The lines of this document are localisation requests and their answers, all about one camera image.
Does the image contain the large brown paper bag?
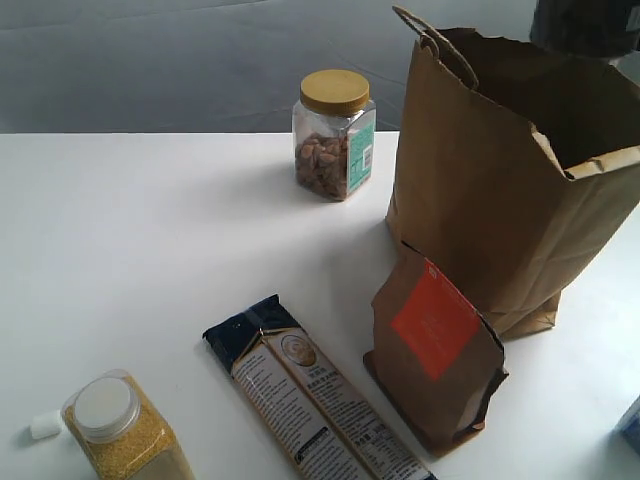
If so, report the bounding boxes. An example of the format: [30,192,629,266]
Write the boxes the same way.
[387,8,639,338]

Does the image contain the dark blue pasta package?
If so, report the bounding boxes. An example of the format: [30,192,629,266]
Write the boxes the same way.
[202,295,434,480]

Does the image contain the almond jar with yellow lid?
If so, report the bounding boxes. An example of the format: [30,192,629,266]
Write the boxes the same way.
[292,69,376,201]

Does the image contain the small brown pouch orange label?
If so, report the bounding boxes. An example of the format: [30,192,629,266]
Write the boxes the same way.
[363,244,508,457]

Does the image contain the yellow millet jar white lid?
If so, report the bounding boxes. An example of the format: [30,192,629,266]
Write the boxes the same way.
[61,369,194,480]

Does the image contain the small white cube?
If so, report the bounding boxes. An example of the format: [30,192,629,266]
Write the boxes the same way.
[29,410,64,441]

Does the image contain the blue white carton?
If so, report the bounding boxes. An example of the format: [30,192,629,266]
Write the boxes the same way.
[614,397,640,455]

